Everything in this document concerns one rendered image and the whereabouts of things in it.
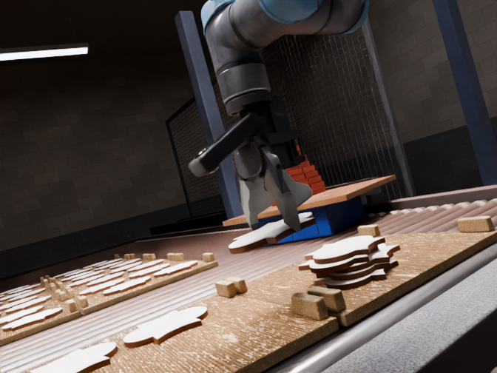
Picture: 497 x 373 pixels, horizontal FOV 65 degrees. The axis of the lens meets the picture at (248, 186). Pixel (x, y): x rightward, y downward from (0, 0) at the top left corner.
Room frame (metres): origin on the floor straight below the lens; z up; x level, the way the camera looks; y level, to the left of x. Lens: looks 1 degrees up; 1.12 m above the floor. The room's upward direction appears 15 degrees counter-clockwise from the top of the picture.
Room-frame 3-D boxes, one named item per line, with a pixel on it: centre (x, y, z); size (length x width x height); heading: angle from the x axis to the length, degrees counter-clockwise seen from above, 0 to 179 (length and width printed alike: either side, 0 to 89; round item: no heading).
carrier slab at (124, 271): (1.58, 0.61, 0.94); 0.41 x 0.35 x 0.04; 122
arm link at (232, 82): (0.59, -0.03, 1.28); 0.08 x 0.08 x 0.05
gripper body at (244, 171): (0.59, -0.04, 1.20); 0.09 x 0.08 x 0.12; 120
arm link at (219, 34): (0.59, -0.04, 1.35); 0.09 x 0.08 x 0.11; 40
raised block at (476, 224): (0.74, -0.40, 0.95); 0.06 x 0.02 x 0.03; 31
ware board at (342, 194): (1.49, -0.22, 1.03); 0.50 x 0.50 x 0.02; 53
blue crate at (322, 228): (1.43, -0.19, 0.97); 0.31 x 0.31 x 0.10; 53
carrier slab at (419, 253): (0.75, -0.16, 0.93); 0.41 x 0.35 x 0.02; 121
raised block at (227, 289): (0.76, 0.10, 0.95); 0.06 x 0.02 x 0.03; 30
